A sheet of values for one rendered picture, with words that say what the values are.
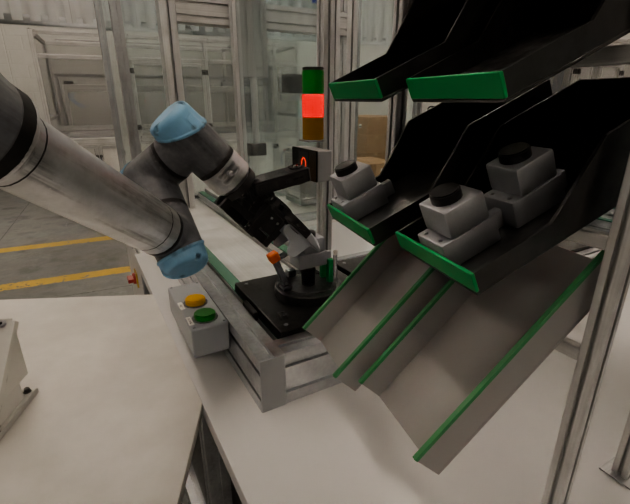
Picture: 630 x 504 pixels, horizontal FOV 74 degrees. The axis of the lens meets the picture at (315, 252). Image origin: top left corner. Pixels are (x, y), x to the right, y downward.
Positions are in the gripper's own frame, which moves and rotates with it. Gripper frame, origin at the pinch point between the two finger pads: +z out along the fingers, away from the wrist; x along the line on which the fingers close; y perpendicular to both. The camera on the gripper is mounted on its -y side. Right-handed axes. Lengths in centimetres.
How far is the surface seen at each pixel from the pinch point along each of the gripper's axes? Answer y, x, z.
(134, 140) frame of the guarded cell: 6, -82, -24
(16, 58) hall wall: 12, -812, -127
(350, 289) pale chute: 4.1, 21.3, -2.6
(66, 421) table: 50, 3, -15
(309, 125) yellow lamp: -21.1, -17.5, -9.3
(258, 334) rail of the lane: 19.7, 9.1, -1.6
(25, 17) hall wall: -47, -813, -156
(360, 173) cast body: -7.0, 25.7, -17.8
